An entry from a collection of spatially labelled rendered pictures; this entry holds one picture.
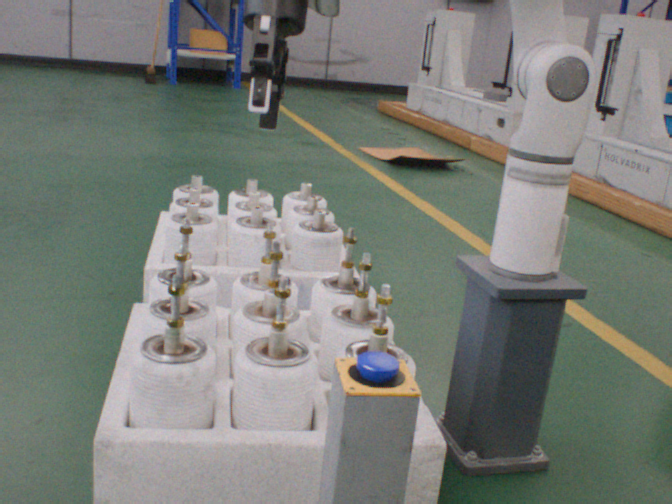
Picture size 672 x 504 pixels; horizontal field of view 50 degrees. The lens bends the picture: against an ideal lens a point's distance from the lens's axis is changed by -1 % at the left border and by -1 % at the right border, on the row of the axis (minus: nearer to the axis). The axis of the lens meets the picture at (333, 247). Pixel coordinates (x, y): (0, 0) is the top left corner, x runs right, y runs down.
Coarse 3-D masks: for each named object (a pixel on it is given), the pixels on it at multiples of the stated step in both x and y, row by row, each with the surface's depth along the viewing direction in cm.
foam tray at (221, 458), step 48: (96, 432) 79; (144, 432) 79; (192, 432) 80; (240, 432) 81; (288, 432) 82; (432, 432) 86; (96, 480) 78; (144, 480) 79; (192, 480) 80; (240, 480) 81; (288, 480) 82; (432, 480) 85
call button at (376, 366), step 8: (368, 352) 69; (376, 352) 70; (360, 360) 68; (368, 360) 68; (376, 360) 68; (384, 360) 68; (392, 360) 68; (360, 368) 67; (368, 368) 67; (376, 368) 66; (384, 368) 66; (392, 368) 67; (368, 376) 67; (376, 376) 66; (384, 376) 66; (392, 376) 67
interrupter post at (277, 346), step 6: (270, 330) 84; (276, 330) 84; (288, 330) 84; (270, 336) 84; (276, 336) 84; (282, 336) 84; (270, 342) 84; (276, 342) 84; (282, 342) 84; (270, 348) 84; (276, 348) 84; (282, 348) 84; (270, 354) 85; (276, 354) 84; (282, 354) 84
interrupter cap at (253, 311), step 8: (248, 304) 98; (256, 304) 98; (288, 304) 99; (248, 312) 95; (256, 312) 96; (288, 312) 97; (296, 312) 97; (256, 320) 93; (264, 320) 93; (272, 320) 94; (288, 320) 94; (296, 320) 95
